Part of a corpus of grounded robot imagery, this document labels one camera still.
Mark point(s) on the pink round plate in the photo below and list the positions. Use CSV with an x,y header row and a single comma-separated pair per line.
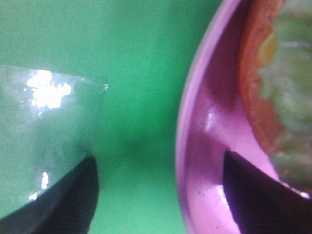
x,y
211,121

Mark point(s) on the burger with lettuce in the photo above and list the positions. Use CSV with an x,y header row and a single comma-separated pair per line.
x,y
274,75

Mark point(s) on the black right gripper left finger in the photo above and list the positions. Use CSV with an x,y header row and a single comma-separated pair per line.
x,y
67,207

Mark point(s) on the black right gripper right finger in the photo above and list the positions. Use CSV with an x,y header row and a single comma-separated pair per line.
x,y
261,205

